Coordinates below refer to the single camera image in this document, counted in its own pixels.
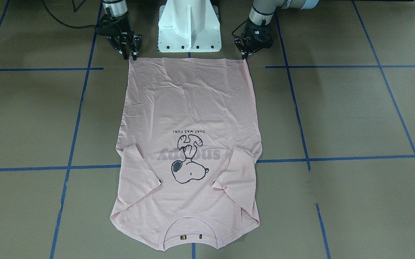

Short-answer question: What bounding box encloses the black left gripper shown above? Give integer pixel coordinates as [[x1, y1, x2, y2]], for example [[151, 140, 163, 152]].
[[233, 19, 274, 60]]

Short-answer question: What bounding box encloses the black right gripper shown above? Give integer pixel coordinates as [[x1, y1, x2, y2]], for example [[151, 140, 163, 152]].
[[96, 14, 143, 61]]

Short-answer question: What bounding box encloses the pink printed t-shirt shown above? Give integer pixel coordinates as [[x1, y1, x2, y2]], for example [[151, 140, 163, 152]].
[[110, 58, 263, 251]]

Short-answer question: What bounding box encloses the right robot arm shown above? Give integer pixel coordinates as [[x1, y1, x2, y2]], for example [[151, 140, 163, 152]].
[[95, 0, 143, 61]]

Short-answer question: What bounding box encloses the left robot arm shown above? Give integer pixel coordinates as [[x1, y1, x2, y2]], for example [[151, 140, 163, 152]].
[[231, 0, 319, 60]]

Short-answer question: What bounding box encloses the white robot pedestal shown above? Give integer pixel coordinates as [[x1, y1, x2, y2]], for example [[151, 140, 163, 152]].
[[157, 0, 222, 53]]

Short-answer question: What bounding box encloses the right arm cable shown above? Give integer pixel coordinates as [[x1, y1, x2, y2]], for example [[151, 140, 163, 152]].
[[42, 0, 103, 29]]

